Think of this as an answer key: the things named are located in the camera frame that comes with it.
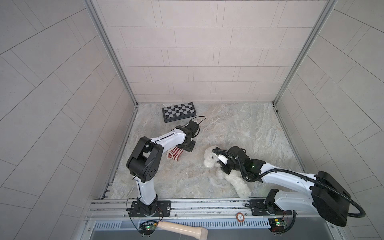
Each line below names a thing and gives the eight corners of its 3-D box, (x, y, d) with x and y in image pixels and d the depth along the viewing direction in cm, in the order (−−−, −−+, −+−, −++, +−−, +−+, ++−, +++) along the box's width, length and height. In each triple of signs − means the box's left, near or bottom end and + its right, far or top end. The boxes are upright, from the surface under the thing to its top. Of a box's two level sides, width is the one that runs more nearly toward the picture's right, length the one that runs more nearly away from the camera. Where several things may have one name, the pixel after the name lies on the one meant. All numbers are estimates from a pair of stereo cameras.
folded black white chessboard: (164, 123, 105) (163, 120, 103) (162, 110, 113) (161, 107, 111) (196, 116, 110) (196, 113, 107) (192, 104, 118) (192, 101, 115)
